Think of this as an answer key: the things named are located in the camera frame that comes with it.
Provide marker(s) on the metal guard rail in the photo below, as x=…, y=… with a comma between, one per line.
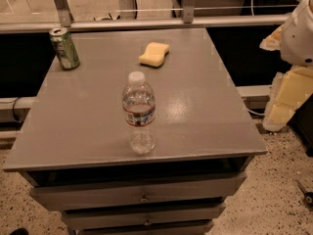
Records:
x=103, y=15

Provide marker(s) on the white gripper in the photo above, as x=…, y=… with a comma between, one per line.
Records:
x=298, y=39

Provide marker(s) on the middle grey drawer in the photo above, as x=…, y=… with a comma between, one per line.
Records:
x=144, y=216

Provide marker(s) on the clear plastic water bottle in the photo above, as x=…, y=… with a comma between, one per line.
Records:
x=139, y=106

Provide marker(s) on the green soda can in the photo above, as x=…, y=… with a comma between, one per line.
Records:
x=64, y=47

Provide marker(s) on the grey drawer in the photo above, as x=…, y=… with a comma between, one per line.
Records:
x=144, y=216
x=137, y=192
x=198, y=227

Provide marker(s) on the yellow sponge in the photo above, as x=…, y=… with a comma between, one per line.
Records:
x=154, y=54

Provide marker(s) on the top grey drawer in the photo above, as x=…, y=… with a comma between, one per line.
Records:
x=137, y=192

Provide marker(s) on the bottom grey drawer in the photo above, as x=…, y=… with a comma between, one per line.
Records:
x=198, y=227

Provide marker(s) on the black caster wheel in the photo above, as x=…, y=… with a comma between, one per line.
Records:
x=308, y=196

